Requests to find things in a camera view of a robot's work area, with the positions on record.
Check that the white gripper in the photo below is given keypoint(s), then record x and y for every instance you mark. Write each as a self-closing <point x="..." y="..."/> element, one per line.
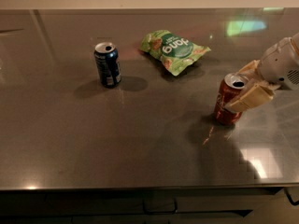
<point x="277" y="63"/>

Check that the blue soda can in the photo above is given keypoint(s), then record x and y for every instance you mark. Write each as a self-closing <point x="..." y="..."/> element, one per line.
<point x="107" y="60"/>

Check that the green chip bag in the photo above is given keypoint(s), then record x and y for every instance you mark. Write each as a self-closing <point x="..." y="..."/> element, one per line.
<point x="174" y="52"/>

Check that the black right drawer handle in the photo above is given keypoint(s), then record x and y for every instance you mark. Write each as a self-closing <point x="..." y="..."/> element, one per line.
<point x="289" y="198"/>

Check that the black drawer handle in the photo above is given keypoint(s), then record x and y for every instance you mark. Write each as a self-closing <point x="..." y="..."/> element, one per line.
<point x="289" y="198"/>
<point x="160" y="206"/>

